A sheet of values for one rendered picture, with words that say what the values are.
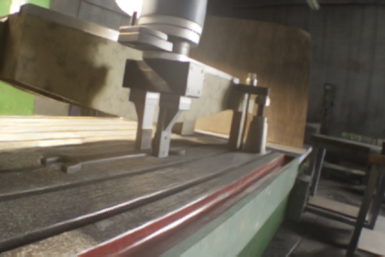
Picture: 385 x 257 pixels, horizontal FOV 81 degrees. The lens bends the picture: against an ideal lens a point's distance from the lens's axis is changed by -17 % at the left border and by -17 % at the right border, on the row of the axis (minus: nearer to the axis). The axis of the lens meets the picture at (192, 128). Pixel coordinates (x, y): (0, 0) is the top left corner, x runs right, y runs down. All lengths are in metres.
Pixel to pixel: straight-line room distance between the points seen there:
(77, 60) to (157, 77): 0.14
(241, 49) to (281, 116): 0.43
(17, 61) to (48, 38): 0.06
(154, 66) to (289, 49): 1.20
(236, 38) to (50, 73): 1.25
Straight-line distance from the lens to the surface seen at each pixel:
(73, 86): 0.45
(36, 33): 0.41
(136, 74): 0.44
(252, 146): 0.95
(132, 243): 0.31
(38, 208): 0.34
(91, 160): 0.34
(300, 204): 1.28
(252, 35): 1.57
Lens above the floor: 0.98
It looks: 6 degrees down
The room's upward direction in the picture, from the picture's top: 9 degrees clockwise
